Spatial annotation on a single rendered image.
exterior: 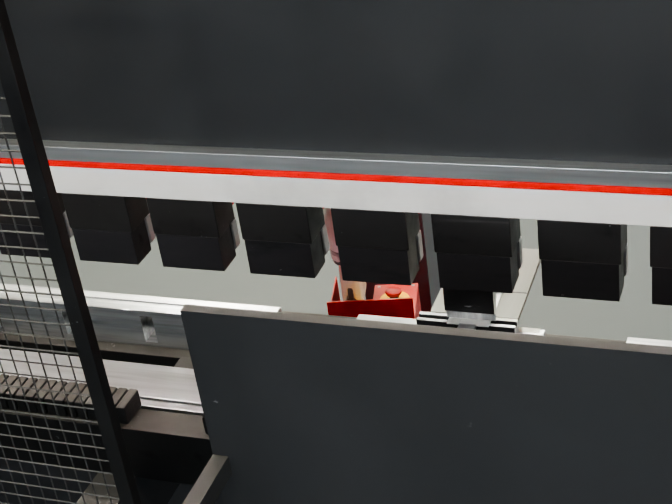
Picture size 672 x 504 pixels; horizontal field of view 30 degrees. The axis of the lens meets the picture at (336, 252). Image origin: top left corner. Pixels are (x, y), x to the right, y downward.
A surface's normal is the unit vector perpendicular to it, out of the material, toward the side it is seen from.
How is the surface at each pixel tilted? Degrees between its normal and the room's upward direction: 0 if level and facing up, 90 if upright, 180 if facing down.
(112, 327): 90
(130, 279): 0
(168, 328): 90
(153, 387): 0
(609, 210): 90
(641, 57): 90
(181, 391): 0
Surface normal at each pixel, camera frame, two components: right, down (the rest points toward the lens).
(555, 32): -0.33, 0.52
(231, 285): -0.13, -0.85
